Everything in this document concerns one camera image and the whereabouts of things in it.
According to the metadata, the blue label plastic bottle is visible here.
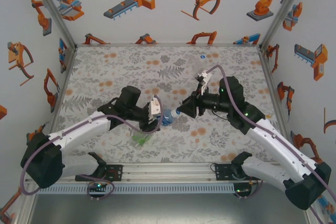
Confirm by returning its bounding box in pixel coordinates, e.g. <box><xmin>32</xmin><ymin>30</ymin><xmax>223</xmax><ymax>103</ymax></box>
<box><xmin>160</xmin><ymin>109</ymin><xmax>182</xmax><ymax>128</ymax></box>

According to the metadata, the floral table cover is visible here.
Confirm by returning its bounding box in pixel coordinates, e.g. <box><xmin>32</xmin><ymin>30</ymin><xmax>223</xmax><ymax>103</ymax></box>
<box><xmin>51</xmin><ymin>45</ymin><xmax>288</xmax><ymax>164</ymax></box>

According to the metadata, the aluminium side frame rail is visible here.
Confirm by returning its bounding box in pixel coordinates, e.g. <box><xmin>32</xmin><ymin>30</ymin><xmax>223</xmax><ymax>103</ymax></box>
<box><xmin>44</xmin><ymin>47</ymin><xmax>79</xmax><ymax>141</ymax></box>
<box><xmin>258</xmin><ymin>47</ymin><xmax>292</xmax><ymax>162</ymax></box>

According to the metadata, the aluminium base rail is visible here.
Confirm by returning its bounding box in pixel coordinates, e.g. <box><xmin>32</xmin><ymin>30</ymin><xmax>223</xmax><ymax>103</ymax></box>
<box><xmin>25</xmin><ymin>162</ymin><xmax>289</xmax><ymax>183</ymax></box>

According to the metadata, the aluminium rear frame rail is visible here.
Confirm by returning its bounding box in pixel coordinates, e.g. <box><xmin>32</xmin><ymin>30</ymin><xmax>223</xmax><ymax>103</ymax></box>
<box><xmin>76</xmin><ymin>42</ymin><xmax>262</xmax><ymax>48</ymax></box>

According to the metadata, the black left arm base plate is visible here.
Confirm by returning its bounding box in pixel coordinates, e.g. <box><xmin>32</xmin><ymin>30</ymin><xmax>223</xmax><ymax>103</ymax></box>
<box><xmin>103</xmin><ymin>164</ymin><xmax>124</xmax><ymax>183</ymax></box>

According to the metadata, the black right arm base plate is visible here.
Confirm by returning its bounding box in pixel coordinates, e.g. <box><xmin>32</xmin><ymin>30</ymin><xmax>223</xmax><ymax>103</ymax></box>
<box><xmin>214</xmin><ymin>163</ymin><xmax>236</xmax><ymax>182</ymax></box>

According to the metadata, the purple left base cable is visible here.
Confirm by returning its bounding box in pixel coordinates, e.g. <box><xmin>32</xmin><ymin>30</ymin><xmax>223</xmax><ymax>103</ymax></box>
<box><xmin>78</xmin><ymin>178</ymin><xmax>116</xmax><ymax>201</ymax></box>

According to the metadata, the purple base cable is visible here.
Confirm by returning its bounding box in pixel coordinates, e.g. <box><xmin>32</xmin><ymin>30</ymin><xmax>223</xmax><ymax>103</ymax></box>
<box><xmin>78</xmin><ymin>178</ymin><xmax>116</xmax><ymax>201</ymax></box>
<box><xmin>234</xmin><ymin>179</ymin><xmax>265</xmax><ymax>200</ymax></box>

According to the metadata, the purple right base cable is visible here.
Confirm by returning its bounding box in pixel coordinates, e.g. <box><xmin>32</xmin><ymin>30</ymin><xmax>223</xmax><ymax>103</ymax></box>
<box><xmin>234</xmin><ymin>179</ymin><xmax>265</xmax><ymax>200</ymax></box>

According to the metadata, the aluminium corner post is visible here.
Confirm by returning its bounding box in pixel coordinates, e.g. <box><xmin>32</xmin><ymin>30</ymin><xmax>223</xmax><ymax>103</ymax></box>
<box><xmin>258</xmin><ymin>0</ymin><xmax>313</xmax><ymax>50</ymax></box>
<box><xmin>26</xmin><ymin>0</ymin><xmax>78</xmax><ymax>49</ymax></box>

